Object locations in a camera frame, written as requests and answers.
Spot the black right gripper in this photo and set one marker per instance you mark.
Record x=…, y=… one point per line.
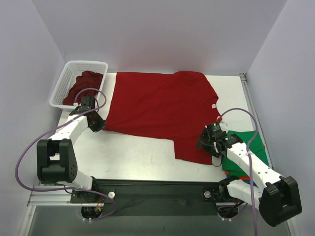
x=205, y=141

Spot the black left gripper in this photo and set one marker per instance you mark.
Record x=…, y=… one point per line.
x=96, y=122

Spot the red t-shirt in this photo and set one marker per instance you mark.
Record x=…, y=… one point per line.
x=174, y=106

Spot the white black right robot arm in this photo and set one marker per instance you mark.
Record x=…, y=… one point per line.
x=276, y=197

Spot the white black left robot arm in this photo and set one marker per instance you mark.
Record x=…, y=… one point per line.
x=56, y=160

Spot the dark red crumpled shirt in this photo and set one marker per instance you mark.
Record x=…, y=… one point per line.
x=88, y=79

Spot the green folded t-shirt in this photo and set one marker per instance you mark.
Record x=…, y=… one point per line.
x=256, y=147

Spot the white perforated plastic basket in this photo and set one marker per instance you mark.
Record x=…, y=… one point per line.
x=67, y=79

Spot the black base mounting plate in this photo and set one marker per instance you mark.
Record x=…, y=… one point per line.
x=154, y=198

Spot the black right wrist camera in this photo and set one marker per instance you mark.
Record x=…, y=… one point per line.
x=216, y=129

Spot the aluminium frame rail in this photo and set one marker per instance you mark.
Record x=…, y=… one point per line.
x=291, y=224

